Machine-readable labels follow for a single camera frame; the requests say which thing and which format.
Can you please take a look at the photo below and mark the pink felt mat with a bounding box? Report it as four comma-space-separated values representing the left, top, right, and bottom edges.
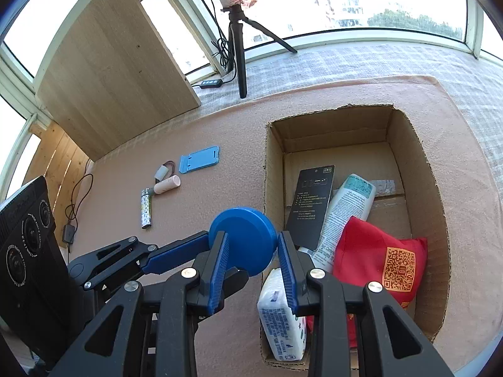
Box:
59, 74, 503, 374

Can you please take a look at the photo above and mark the light wooden board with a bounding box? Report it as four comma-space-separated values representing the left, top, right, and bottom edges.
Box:
33, 0, 202, 161

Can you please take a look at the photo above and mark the white window frame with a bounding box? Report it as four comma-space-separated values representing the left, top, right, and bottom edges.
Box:
0, 0, 503, 134

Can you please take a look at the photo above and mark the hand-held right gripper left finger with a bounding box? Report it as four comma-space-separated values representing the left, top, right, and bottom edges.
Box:
49, 231, 250, 377

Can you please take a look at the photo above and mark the red cloth bag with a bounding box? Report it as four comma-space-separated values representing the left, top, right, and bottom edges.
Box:
307, 216, 429, 348

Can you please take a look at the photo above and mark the white lotion bottle blue cap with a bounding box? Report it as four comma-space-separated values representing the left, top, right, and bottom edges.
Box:
299, 173, 377, 273

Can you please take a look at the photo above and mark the white patterned tissue pack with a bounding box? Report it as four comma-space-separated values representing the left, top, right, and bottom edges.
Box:
257, 268, 309, 362

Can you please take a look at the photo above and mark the blue round lid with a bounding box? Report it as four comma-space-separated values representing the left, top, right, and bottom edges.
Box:
208, 207, 278, 276

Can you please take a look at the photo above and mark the patterned silver lighter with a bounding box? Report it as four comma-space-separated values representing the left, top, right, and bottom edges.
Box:
141, 188, 153, 229

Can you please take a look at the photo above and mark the brown cardboard box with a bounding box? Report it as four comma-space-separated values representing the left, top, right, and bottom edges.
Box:
259, 104, 452, 372

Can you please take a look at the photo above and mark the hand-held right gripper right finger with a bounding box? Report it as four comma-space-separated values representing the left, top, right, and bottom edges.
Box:
277, 231, 456, 377

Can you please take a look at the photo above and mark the pink tube with grey cap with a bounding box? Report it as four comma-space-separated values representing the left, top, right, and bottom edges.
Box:
146, 175, 181, 197

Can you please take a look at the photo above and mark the black printed card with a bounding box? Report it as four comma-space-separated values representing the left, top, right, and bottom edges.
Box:
285, 165, 335, 251

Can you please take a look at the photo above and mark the wooden slat panel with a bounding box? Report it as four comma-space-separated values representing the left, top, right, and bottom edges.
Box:
6, 122, 95, 248

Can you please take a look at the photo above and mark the black tripod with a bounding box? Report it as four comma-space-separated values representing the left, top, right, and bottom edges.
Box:
221, 0, 298, 100

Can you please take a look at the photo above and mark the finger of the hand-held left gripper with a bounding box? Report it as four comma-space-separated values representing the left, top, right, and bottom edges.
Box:
67, 231, 211, 292

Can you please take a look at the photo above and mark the black tripod cable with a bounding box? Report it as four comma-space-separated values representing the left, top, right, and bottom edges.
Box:
204, 0, 236, 75

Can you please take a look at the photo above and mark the blue folding phone stand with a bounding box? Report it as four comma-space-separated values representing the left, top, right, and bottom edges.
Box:
179, 145, 220, 174

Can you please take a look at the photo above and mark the grey checked tablecloth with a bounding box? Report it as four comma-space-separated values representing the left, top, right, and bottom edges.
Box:
192, 43, 503, 189

